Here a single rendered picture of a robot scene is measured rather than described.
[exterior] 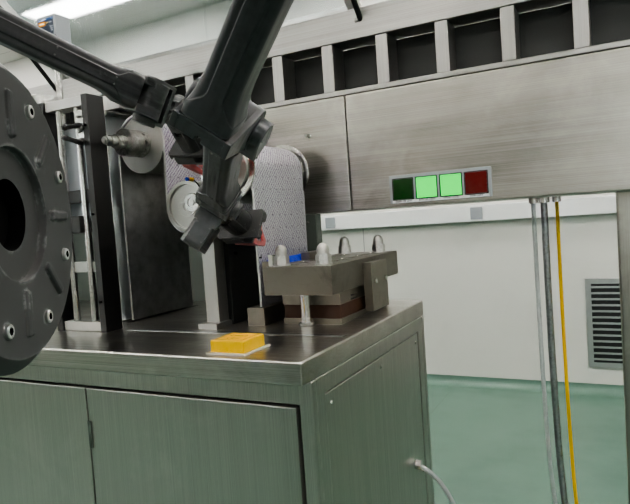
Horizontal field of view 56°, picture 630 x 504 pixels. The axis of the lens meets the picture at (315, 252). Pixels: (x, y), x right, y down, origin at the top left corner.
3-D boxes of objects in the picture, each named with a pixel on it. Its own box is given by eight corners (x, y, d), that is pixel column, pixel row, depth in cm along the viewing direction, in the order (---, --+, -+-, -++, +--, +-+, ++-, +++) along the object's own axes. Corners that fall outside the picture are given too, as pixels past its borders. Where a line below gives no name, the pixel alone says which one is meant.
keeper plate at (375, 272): (365, 311, 133) (362, 262, 133) (381, 304, 142) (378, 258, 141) (376, 311, 132) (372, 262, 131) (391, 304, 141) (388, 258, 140)
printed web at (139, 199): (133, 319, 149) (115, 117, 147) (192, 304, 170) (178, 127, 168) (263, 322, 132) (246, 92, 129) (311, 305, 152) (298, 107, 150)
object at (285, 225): (257, 273, 131) (251, 189, 130) (306, 263, 152) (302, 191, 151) (259, 273, 131) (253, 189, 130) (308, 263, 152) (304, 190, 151)
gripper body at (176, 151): (213, 161, 119) (198, 134, 114) (171, 161, 123) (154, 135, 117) (224, 139, 123) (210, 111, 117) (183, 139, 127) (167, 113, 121)
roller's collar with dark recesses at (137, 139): (114, 157, 140) (111, 130, 140) (132, 159, 145) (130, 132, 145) (134, 154, 137) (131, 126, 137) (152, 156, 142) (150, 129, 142)
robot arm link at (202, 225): (244, 203, 110) (205, 178, 109) (211, 255, 108) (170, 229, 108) (243, 213, 122) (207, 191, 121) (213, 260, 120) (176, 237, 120)
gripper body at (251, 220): (262, 240, 123) (243, 224, 117) (221, 242, 128) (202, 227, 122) (268, 212, 125) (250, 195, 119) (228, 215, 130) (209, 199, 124)
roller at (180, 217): (168, 233, 141) (164, 182, 140) (230, 228, 163) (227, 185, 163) (209, 230, 135) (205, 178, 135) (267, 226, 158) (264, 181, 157)
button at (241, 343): (210, 353, 104) (209, 339, 104) (233, 344, 111) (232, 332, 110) (243, 355, 101) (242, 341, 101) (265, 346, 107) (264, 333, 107)
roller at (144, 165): (122, 176, 147) (117, 119, 146) (187, 179, 169) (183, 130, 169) (165, 170, 141) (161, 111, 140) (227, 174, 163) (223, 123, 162)
